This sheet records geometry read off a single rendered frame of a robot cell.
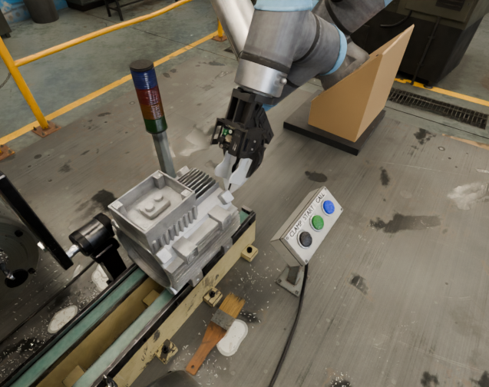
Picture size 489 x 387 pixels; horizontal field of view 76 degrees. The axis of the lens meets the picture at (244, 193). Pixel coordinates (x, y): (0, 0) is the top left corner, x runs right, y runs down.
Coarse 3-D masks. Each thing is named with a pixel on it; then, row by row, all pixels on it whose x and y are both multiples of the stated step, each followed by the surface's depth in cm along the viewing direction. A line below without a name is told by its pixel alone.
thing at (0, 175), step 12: (0, 180) 45; (0, 192) 46; (12, 192) 48; (12, 204) 48; (24, 204) 50; (24, 216) 51; (36, 216) 53; (36, 228) 54; (48, 240) 57; (48, 252) 60; (60, 252) 60; (60, 264) 62; (72, 264) 64
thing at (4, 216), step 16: (0, 208) 62; (0, 224) 57; (16, 224) 60; (0, 240) 58; (16, 240) 61; (32, 240) 64; (0, 256) 57; (16, 256) 62; (32, 256) 66; (0, 272) 61; (16, 272) 63; (32, 272) 67; (0, 288) 63; (16, 288) 66; (0, 304) 65
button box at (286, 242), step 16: (320, 192) 66; (304, 208) 64; (320, 208) 64; (336, 208) 67; (288, 224) 62; (304, 224) 61; (272, 240) 61; (288, 240) 58; (320, 240) 62; (288, 256) 61; (304, 256) 59
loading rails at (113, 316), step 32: (224, 256) 78; (128, 288) 69; (160, 288) 79; (192, 288) 70; (96, 320) 64; (128, 320) 74; (160, 320) 65; (64, 352) 60; (96, 352) 69; (128, 352) 59; (160, 352) 69; (0, 384) 55; (32, 384) 57; (64, 384) 63; (96, 384) 55; (128, 384) 65
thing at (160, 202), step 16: (160, 176) 61; (128, 192) 58; (144, 192) 61; (160, 192) 62; (176, 192) 62; (192, 192) 58; (112, 208) 55; (128, 208) 59; (144, 208) 57; (160, 208) 58; (176, 208) 55; (192, 208) 59; (128, 224) 54; (160, 224) 54; (176, 224) 57; (144, 240) 54; (160, 240) 55
